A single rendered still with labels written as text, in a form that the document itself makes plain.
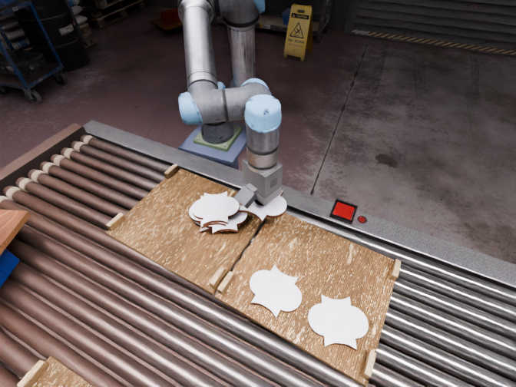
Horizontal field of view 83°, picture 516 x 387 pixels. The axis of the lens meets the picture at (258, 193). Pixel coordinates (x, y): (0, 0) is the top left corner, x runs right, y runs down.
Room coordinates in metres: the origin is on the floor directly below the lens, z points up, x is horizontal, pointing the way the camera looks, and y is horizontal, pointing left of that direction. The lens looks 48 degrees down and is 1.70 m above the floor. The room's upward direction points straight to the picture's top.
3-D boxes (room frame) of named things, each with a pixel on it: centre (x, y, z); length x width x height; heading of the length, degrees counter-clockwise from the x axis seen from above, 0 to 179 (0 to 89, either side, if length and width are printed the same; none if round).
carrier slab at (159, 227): (0.58, 0.22, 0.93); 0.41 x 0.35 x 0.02; 61
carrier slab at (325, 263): (0.37, -0.15, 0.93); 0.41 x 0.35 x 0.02; 60
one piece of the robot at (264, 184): (0.53, 0.01, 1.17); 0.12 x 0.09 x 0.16; 134
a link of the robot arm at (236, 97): (0.64, 0.02, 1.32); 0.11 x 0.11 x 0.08; 8
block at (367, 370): (0.16, -0.25, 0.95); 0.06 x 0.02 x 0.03; 150
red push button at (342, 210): (0.62, -0.29, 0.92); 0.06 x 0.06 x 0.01; 64
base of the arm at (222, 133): (1.10, 0.19, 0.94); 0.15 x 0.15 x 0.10
